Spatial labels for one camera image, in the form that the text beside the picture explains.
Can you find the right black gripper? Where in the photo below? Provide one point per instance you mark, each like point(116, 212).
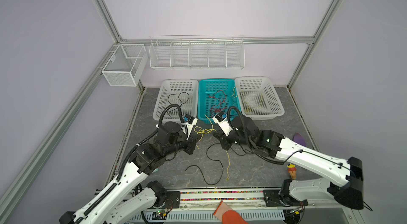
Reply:
point(223, 139)

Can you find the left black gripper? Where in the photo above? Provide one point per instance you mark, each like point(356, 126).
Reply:
point(191, 144)

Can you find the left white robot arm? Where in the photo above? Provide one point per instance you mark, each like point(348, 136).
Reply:
point(109, 206)

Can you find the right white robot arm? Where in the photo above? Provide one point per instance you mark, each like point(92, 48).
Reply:
point(340, 179)

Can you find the right white plastic basket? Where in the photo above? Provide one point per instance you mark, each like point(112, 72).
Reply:
point(258, 98)

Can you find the white plastic basket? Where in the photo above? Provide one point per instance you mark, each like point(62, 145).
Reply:
point(258, 98)
point(183, 92)

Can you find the teal plastic basket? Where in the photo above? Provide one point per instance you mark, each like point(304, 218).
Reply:
point(214, 96)

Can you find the left white plastic basket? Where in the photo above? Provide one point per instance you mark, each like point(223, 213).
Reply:
point(183, 92)

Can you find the purple plastic spoon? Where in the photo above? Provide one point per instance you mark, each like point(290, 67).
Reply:
point(299, 139)

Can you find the colourful bead strip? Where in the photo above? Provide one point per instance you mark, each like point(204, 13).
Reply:
point(219, 195)

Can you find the toy ice cream cone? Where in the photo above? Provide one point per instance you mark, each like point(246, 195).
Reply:
point(292, 171)

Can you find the orange red glove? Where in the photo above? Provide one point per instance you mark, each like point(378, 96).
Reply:
point(227, 215)

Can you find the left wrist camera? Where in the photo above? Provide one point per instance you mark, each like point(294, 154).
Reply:
point(188, 124)

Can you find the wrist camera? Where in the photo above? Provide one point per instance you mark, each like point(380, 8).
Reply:
point(223, 123)
point(188, 124)

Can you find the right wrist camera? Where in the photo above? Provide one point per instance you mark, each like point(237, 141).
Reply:
point(223, 123)

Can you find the white wire wall shelf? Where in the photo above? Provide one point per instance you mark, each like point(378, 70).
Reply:
point(197, 52)

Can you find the white mesh wall box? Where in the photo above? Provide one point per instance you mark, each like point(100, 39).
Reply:
point(125, 65)

